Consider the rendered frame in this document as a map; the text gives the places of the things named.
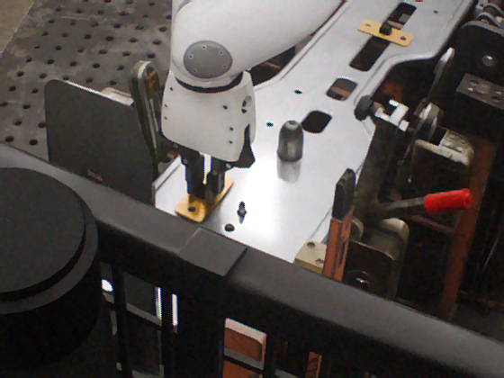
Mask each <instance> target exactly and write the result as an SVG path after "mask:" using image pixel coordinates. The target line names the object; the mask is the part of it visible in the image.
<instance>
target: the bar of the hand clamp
mask: <svg viewBox="0 0 504 378"><path fill-rule="evenodd" d="M373 103H374V101H373V100H372V97H371V96H370V95H369V94H366V95H365V96H363V95H362V97H361V99H360V100H359V101H358V103H357V105H356V108H355V111H354V116H355V118H356V119H357V120H359V121H361V120H366V119H367V116H370V117H372V118H374V119H373V123H376V127H375V130H374V132H373V136H372V140H371V143H370V145H369V148H368V150H367V152H366V157H365V159H364V163H363V166H362V168H361V170H360V173H359V177H358V180H357V182H356V185H355V194H354V200H353V204H352V205H354V211H353V217H356V218H357V219H358V220H359V221H361V223H362V224H366V223H365V219H366V214H367V212H368V210H369V209H370V207H371V206H372V205H374V204H375V201H376V198H377V196H378V194H379V192H380V190H381V188H382V185H383V179H384V178H385V175H386V173H387V171H388V168H389V164H390V162H391V160H392V156H393V153H394V152H393V151H394V150H395V148H396V145H397V143H398V139H399V137H402V138H403V136H404V135H407V136H409V137H410V138H413V136H414V133H415V131H416V130H414V129H413V128H411V127H410V126H409V124H410V123H409V122H407V121H405V120H406V115H407V114H408V111H409V108H408V107H406V106H404V105H402V104H400V103H396V102H395V101H393V100H390V101H389V103H388V105H387V108H386V109H383V108H382V107H379V109H378V110H377V109H375V108H373V107H372V106H373ZM385 110H386V111H385Z"/></svg>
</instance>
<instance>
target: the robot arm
mask: <svg viewBox="0 0 504 378"><path fill-rule="evenodd" d="M342 2H343V0H172V23H171V50H170V66H171V68H170V71H169V75H168V78H167V81H166V89H165V93H164V99H163V103H162V110H161V127H160V129H159V131H158V134H159V135H160V136H161V137H164V139H165V140H167V141H168V142H170V143H171V142H172V144H173V147H174V149H175V150H176V151H177V152H178V154H179V155H180V156H181V163H182V164H183V165H184V180H185V181H186V193H187V194H190V195H192V194H194V193H195V189H196V188H197V187H198V185H199V183H200V182H203V181H204V166H205V157H204V154H206V155H209V156H211V171H210V172H209V173H208V174H207V175H206V177H205V200H206V201H207V202H211V201H212V200H214V198H215V197H216V195H217V194H218V195H220V194H221V193H222V191H223V189H224V187H225V175H226V172H227V171H230V170H231V169H233V168H234V167H236V168H251V167H252V166H253V165H254V164H255V163H256V161H257V160H256V158H255V155H254V152H253V149H252V147H251V145H252V144H253V142H254V141H255V140H256V135H257V110H256V98H255V92H254V87H253V83H252V80H251V76H250V74H249V73H248V72H245V70H247V71H249V70H250V69H251V68H252V67H254V66H255V65H257V64H258V65H259V64H261V63H263V62H265V61H267V60H268V59H270V58H273V57H275V56H277V55H279V54H280V53H281V52H285V51H286V50H288V49H289V48H290V47H293V46H295V45H296V44H298V43H299V42H301V41H303V40H304V39H306V38H307V37H308V36H310V35H311V34H312V33H313V32H315V31H316V30H317V29H318V28H319V27H320V26H321V25H322V24H323V23H324V22H325V21H327V20H328V18H329V17H330V16H331V15H332V14H333V13H334V12H335V11H336V9H337V8H338V6H339V5H340V4H341V3H342ZM201 152H202V153H203V154H201Z"/></svg>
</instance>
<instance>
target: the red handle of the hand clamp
mask: <svg viewBox="0 0 504 378"><path fill-rule="evenodd" d="M472 203H473V194H472V193H469V190H468V189H466V188H465V189H461V190H455V191H450V192H444V193H432V194H427V195H426V196H425V197H419V198H413V199H408V200H401V201H396V202H385V203H379V204H374V205H372V206H371V207H370V209H369V210H368V212H367V214H366V219H365V221H364V223H368V222H373V221H384V220H389V219H394V218H399V217H405V216H411V215H417V214H423V213H427V214H436V213H442V212H453V211H460V210H465V209H469V208H471V206H472Z"/></svg>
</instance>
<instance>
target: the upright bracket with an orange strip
mask: <svg viewBox="0 0 504 378"><path fill-rule="evenodd" d="M355 189H356V174H355V171H354V169H352V168H349V167H348V168H347V169H346V170H345V172H344V173H343V174H342V176H341V177H340V178H339V180H338V181H337V182H336V187H335V193H334V200H333V206H332V213H331V216H332V217H331V218H330V222H329V228H328V240H327V245H326V253H325V258H324V265H323V271H322V274H323V275H326V276H327V277H330V278H335V279H336V280H338V281H340V282H342V276H343V272H344V265H345V261H346V254H347V244H348V240H349V233H350V228H351V222H352V217H353V211H354V205H352V204H353V200H354V194H355ZM320 359H321V355H317V354H315V353H313V352H312V351H310V353H309V360H308V365H307V371H306V376H305V378H318V373H319V369H320Z"/></svg>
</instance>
